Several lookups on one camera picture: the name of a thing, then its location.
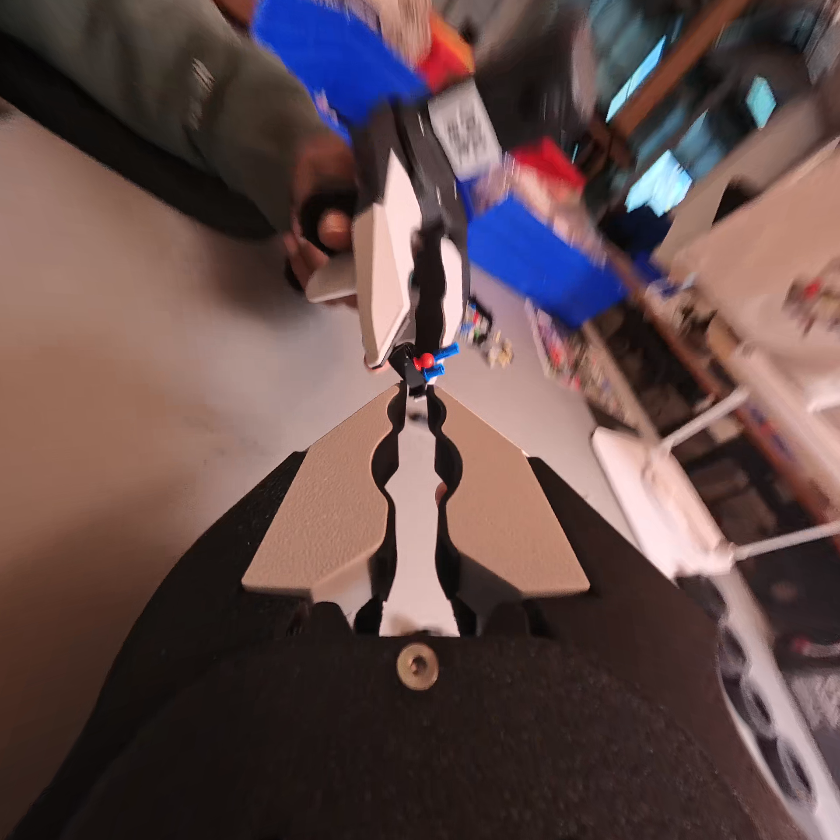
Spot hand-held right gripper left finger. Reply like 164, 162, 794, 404
241, 384, 403, 634

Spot pile of small lego pieces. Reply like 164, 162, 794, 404
459, 298, 516, 368

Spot person's left hand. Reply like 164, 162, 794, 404
284, 134, 361, 293

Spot narrow blue storage bin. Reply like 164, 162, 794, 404
252, 0, 431, 142

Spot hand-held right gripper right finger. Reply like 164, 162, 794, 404
427, 386, 590, 634

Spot white monitor stand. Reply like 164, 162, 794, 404
591, 387, 840, 578

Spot colourful lego instruction booklet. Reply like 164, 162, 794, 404
525, 302, 641, 421

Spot wide blue storage bin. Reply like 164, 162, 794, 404
459, 197, 627, 329

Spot black rounded lego beam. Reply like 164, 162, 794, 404
388, 341, 447, 395

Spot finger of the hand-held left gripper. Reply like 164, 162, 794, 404
436, 236, 472, 347
353, 151, 424, 370

